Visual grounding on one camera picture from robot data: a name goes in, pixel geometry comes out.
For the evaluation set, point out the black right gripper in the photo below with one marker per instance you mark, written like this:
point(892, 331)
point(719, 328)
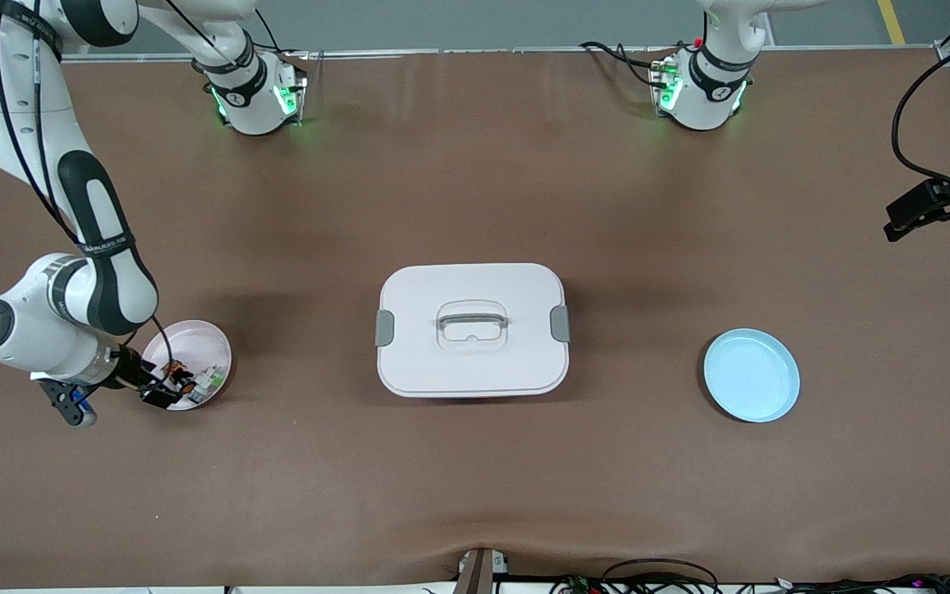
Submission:
point(130, 374)

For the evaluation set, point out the orange push-button switch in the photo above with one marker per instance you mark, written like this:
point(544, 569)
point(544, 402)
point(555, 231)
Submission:
point(181, 379)

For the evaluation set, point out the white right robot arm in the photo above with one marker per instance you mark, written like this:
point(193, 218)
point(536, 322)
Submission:
point(104, 272)

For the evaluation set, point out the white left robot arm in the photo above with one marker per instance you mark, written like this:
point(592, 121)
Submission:
point(710, 74)

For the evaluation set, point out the white lidded storage box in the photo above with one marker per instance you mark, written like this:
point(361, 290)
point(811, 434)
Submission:
point(472, 363)

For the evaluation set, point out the pink round plate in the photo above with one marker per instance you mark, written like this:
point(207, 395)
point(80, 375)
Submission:
point(190, 342)

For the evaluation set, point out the light blue round plate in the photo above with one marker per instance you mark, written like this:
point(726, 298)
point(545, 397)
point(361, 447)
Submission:
point(751, 375)

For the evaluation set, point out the green push-button switch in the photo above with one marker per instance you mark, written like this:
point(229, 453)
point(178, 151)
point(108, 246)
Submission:
point(209, 381)

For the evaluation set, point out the metal table edge bracket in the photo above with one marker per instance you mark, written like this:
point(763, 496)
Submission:
point(479, 573)

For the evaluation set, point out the silver table edge rail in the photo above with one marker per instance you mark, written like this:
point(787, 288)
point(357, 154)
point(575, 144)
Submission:
point(483, 52)

